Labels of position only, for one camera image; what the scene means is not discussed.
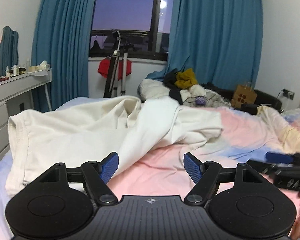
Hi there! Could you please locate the pastel rainbow bed sheet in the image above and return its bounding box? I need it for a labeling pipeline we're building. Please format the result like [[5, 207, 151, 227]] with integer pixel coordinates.
[[0, 107, 300, 239]]

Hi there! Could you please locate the dark framed window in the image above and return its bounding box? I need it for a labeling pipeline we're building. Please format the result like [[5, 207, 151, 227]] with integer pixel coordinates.
[[89, 0, 173, 61]]

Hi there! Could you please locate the tissue box on dresser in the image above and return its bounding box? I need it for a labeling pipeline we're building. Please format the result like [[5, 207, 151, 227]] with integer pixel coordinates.
[[27, 61, 50, 73]]

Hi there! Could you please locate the right blue curtain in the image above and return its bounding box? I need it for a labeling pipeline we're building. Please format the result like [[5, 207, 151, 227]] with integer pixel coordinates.
[[148, 0, 263, 90]]

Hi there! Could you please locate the black armchair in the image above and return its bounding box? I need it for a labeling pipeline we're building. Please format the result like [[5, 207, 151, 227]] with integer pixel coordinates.
[[201, 82, 282, 115]]

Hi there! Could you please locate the grey purple printed garment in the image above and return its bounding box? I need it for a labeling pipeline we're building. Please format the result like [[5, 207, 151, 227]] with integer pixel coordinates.
[[180, 85, 231, 108]]

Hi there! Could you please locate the white dressing table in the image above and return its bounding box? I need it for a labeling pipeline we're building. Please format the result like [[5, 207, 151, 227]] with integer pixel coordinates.
[[0, 70, 52, 161]]

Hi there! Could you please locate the mustard yellow garment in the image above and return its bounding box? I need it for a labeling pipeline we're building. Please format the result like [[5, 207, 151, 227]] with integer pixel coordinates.
[[174, 68, 198, 89]]

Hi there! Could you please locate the wall power socket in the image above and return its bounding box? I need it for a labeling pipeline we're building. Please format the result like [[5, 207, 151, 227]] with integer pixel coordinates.
[[283, 89, 295, 100]]

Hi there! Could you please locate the wavy framed mirror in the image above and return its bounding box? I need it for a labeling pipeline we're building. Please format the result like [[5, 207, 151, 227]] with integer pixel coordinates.
[[0, 26, 19, 76]]

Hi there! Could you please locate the red cloth on stand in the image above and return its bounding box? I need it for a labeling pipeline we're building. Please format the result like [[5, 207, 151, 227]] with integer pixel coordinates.
[[98, 57, 132, 80]]

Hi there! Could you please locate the white padded jacket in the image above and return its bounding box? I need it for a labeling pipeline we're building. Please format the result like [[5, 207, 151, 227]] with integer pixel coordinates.
[[138, 79, 170, 101]]

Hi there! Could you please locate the folded tripod stand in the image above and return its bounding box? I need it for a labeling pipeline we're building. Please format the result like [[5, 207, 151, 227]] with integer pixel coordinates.
[[103, 30, 135, 98]]

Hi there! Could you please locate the blue curtain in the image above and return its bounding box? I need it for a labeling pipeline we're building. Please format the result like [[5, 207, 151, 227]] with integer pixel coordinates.
[[148, 0, 263, 90], [31, 0, 95, 112]]

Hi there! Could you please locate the left blue curtain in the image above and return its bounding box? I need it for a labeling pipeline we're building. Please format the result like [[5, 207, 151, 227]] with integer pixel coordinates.
[[31, 0, 95, 112]]

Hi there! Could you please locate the white sweatshirt garment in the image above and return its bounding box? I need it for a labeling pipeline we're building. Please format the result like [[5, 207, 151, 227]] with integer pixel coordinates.
[[5, 96, 223, 197]]

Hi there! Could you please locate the cream pillow blanket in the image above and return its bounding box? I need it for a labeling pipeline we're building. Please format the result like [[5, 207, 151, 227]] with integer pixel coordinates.
[[257, 106, 300, 153]]

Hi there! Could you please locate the black garment on pile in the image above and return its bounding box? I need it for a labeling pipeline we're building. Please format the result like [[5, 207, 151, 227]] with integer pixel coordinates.
[[163, 69, 183, 105]]

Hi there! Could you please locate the brown paper shopping bag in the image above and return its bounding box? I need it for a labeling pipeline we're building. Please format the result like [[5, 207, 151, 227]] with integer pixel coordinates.
[[231, 82, 257, 108]]

